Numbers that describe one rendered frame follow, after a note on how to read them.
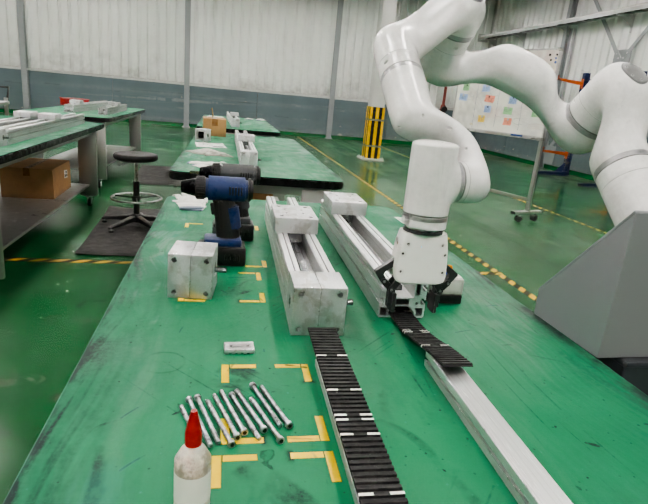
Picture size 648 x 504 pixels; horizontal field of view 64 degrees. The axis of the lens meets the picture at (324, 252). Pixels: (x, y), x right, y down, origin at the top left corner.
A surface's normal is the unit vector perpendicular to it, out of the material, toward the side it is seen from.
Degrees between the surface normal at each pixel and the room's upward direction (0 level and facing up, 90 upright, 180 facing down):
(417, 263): 90
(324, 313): 90
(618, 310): 90
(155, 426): 0
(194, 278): 90
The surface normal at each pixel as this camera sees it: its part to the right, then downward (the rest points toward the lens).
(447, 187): 0.41, 0.31
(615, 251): -0.98, -0.03
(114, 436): 0.09, -0.95
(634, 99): 0.22, 0.13
